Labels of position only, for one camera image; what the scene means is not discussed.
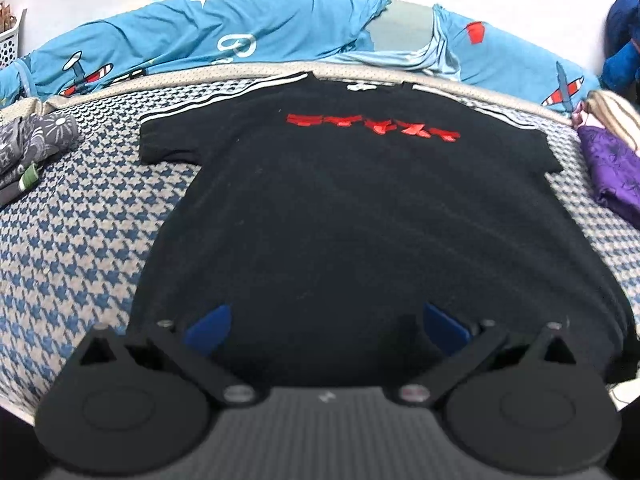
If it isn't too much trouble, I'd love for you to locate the beige striped knit garment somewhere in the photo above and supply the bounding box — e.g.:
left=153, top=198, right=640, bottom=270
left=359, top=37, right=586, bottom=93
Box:
left=585, top=91, right=640, bottom=153

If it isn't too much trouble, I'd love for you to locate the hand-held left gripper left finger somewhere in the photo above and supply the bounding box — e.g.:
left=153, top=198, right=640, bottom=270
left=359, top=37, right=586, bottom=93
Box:
left=80, top=304, right=264, bottom=406

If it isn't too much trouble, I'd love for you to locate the blue airplane print cover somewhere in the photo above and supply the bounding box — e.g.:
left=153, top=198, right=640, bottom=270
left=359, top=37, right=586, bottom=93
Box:
left=0, top=0, right=601, bottom=111

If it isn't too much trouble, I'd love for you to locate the dark blue jacket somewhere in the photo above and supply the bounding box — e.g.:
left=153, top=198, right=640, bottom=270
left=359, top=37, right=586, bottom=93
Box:
left=602, top=0, right=640, bottom=96

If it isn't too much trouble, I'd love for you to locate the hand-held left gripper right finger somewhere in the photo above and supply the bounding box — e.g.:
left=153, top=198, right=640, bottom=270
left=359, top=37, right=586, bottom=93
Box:
left=397, top=302, right=577, bottom=406

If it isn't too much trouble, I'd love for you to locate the purple floral folded cloth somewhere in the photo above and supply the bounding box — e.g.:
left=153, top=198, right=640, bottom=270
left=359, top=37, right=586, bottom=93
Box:
left=576, top=125, right=640, bottom=231

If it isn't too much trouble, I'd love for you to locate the black t-shirt with red print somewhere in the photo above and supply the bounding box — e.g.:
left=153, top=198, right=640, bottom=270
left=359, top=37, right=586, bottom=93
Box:
left=127, top=71, right=638, bottom=391

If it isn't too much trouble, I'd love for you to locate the grey patterned folded cloth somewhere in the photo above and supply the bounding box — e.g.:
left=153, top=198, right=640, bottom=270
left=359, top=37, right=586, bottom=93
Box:
left=0, top=114, right=81, bottom=176

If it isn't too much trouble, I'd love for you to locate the black garment with green stripes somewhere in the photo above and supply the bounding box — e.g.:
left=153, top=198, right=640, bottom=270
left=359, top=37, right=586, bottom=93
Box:
left=0, top=162, right=41, bottom=208

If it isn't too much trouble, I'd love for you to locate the white perforated basket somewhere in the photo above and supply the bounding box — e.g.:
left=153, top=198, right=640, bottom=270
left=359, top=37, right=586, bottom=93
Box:
left=0, top=8, right=27, bottom=68

